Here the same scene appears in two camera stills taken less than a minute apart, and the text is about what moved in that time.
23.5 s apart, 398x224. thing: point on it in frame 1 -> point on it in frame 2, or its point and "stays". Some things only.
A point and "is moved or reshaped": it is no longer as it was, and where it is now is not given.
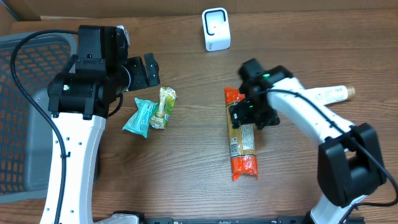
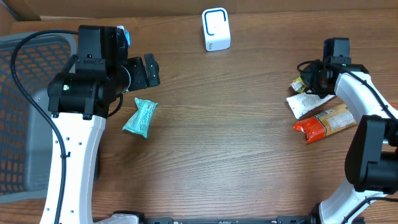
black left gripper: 140,80 stays
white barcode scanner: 217,29 stays
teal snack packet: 140,121 stays
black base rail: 161,219 stays
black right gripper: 244,109 -> 310,77
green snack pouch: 167,98 is moved or reshaped
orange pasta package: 242,139 -> 316,128
